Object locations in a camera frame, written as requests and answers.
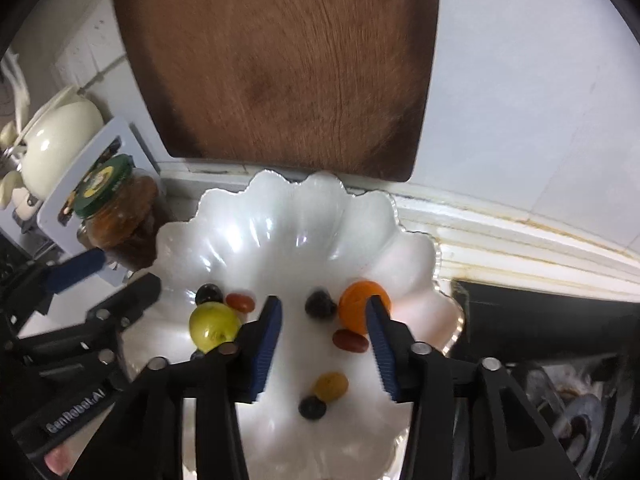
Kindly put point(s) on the orange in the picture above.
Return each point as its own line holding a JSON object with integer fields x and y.
{"x": 352, "y": 307}

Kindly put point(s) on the brown wooden cutting board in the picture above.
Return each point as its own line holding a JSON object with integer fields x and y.
{"x": 275, "y": 60}

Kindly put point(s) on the cream saucepan with lid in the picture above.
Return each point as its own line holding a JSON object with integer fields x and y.
{"x": 7, "y": 187}

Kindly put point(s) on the dark purple plum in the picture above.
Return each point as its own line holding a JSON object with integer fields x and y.
{"x": 320, "y": 304}
{"x": 209, "y": 293}
{"x": 312, "y": 406}

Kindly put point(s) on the glass jar of red sauce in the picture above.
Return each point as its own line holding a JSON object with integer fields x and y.
{"x": 125, "y": 210}

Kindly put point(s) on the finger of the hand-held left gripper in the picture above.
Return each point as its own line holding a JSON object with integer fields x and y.
{"x": 75, "y": 268}
{"x": 127, "y": 305}

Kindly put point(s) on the person's left hand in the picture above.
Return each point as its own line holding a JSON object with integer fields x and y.
{"x": 57, "y": 461}

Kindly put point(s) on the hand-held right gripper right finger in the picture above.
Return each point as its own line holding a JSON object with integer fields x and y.
{"x": 380, "y": 355}

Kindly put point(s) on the cream lidded casserole pot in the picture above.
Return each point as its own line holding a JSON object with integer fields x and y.
{"x": 55, "y": 135}

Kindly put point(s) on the black gas stove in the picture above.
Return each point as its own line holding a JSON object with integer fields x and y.
{"x": 525, "y": 325}

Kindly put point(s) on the white corner shelf rack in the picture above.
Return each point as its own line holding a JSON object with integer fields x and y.
{"x": 95, "y": 150}

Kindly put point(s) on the white scalloped bowl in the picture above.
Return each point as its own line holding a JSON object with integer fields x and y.
{"x": 300, "y": 240}

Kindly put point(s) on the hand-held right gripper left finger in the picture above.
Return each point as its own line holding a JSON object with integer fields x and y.
{"x": 267, "y": 350}

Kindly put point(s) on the green apple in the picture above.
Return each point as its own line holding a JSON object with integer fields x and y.
{"x": 214, "y": 327}

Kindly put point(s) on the red cherry tomato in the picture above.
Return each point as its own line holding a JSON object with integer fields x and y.
{"x": 241, "y": 301}
{"x": 350, "y": 341}

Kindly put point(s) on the tan longan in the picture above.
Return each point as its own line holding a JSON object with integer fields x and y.
{"x": 331, "y": 385}

